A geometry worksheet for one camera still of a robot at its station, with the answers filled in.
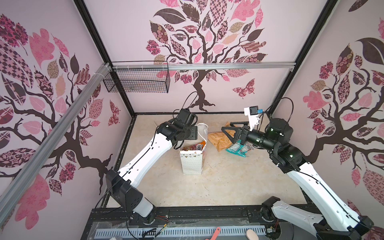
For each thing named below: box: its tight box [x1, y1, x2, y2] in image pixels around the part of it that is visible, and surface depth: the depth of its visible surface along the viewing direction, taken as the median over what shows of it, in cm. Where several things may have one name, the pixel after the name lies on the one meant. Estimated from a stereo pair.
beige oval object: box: [246, 229, 259, 240], surface depth 69 cm
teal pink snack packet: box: [226, 139, 254, 158], surface depth 97 cm
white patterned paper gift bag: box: [179, 123, 209, 176], surface depth 76 cm
